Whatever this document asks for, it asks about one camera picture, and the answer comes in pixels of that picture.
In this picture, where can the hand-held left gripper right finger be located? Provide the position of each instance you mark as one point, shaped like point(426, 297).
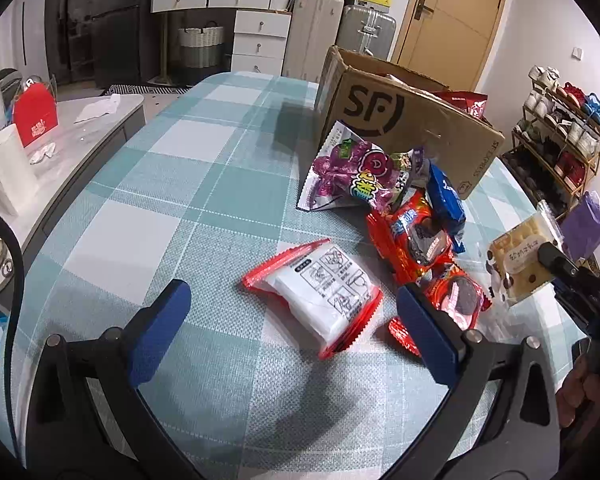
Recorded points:
point(425, 335)

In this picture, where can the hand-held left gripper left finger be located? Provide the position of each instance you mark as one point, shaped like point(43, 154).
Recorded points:
point(162, 330)

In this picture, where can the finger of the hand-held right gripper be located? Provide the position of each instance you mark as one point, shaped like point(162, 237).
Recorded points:
point(557, 260)

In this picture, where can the red foil snack packet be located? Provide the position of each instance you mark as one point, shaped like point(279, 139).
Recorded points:
point(404, 334)

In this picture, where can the clear cracker packet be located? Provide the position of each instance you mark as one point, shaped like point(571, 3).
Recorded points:
point(522, 255)

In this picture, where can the red cookie packet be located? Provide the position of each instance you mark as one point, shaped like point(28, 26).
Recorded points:
point(455, 295)
point(415, 240)

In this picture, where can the red white snack packet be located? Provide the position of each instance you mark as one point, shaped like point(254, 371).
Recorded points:
point(325, 295)

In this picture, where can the blue cookie packet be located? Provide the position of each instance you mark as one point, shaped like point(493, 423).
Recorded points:
point(445, 200)

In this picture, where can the brown cardboard box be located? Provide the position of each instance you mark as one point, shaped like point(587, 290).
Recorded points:
point(430, 140)

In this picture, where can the purple grape candy packet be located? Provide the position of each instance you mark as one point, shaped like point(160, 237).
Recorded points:
point(350, 172)

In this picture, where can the red triangular chip packet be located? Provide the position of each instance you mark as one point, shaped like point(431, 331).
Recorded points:
point(467, 102)

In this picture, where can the person's right hand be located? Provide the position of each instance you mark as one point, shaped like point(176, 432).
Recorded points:
point(580, 400)

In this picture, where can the purple paper bag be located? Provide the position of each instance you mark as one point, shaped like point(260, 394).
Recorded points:
point(585, 225)

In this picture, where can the wooden shoe rack with shoes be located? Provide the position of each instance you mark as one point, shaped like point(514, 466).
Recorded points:
point(572, 135)

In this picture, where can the teal checked tablecloth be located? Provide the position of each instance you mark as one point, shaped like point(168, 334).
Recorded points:
point(180, 200)

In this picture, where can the grey side table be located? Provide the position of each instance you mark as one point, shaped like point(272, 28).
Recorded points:
point(95, 132)

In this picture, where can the crumpled white wrapper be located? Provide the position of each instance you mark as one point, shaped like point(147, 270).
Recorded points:
point(42, 152)

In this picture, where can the white cup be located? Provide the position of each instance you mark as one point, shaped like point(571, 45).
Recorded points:
point(7, 170)

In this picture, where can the white tissue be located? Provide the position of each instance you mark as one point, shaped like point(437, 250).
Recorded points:
point(97, 108)

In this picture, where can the black white patterned rug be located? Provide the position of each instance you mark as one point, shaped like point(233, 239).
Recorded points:
point(135, 90)

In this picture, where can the red gift box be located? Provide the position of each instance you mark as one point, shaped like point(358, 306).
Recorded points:
point(35, 115)

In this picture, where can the wooden door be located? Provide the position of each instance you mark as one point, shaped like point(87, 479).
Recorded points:
point(460, 25)

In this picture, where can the grey white laundry basket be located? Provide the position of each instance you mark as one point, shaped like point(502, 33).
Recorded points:
point(200, 45)

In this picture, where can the silver suitcase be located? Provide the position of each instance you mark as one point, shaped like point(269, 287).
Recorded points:
point(367, 30)

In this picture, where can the grey refrigerator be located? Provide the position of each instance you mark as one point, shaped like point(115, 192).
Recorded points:
point(117, 20)

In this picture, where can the dark glass cabinet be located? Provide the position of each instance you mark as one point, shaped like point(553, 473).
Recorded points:
point(67, 25)

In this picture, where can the white drawer desk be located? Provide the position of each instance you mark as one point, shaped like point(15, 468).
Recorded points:
point(260, 25)

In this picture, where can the beige suitcase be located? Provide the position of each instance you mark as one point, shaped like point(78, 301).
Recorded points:
point(312, 35)

